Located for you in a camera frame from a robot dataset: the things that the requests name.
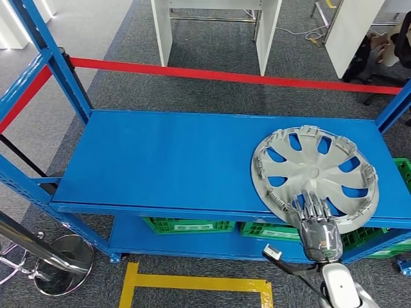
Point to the person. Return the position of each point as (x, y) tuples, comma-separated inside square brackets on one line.
[(403, 42)]

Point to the red barrier belt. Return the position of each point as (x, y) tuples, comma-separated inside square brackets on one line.
[(26, 98), (224, 76)]

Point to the black office chair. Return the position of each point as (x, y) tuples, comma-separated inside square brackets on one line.
[(385, 79)]

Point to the white desk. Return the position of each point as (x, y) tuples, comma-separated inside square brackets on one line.
[(350, 34), (162, 29)]

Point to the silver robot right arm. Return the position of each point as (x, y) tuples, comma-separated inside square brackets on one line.
[(340, 287)]

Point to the green plastic crate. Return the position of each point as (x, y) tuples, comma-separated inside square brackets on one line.
[(360, 238), (273, 233), (193, 226)]

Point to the black seat chrome stool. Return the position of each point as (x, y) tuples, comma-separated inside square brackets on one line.
[(13, 259)]

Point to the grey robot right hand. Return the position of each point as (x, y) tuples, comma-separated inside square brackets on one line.
[(321, 240)]

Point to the silver plastic wheel hubcap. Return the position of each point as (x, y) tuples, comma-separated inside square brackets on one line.
[(308, 170)]

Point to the chrome stanchion post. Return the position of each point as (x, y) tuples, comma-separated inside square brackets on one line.
[(75, 80), (60, 263)]

